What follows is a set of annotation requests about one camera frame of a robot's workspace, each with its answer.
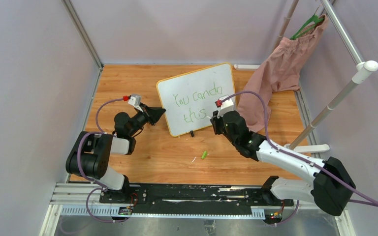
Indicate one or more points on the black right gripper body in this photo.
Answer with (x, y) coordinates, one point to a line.
(220, 129)

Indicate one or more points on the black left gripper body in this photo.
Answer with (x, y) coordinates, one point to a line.
(140, 119)

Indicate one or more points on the yellow-framed whiteboard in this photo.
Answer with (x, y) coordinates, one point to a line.
(190, 97)

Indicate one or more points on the green marker cap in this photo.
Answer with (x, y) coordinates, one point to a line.
(204, 154)

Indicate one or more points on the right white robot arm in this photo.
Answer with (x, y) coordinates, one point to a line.
(320, 180)

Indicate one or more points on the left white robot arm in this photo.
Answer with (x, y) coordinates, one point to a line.
(89, 157)

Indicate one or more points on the pink cloth shorts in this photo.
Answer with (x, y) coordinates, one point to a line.
(279, 72)

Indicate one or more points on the green clothes hanger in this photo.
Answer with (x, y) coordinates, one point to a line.
(306, 26)

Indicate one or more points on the white metal clothes rack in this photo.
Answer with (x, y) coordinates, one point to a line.
(340, 80)

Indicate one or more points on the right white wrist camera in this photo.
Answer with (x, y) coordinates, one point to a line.
(224, 105)

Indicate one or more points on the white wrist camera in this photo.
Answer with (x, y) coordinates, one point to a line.
(224, 105)
(135, 100)

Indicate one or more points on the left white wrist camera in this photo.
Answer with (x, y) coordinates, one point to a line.
(135, 100)

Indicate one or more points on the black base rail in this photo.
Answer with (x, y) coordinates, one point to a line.
(187, 201)

